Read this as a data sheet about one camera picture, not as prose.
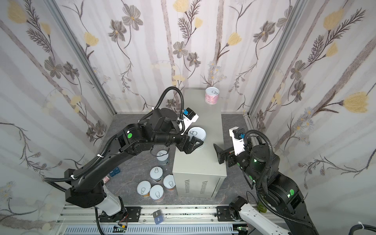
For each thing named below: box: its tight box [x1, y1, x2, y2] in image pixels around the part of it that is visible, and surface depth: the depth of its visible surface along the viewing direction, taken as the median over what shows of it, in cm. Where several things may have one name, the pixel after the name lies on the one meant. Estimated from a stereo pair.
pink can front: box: [149, 184, 165, 203], surface depth 78 cm
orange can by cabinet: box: [163, 174, 176, 192], surface depth 81 cm
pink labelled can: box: [204, 86, 220, 105], surface depth 78 cm
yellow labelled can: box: [136, 180, 152, 198], surface depth 80 cm
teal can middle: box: [149, 165, 164, 182], surface depth 85 cm
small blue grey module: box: [152, 209, 164, 225], surface depth 73 cm
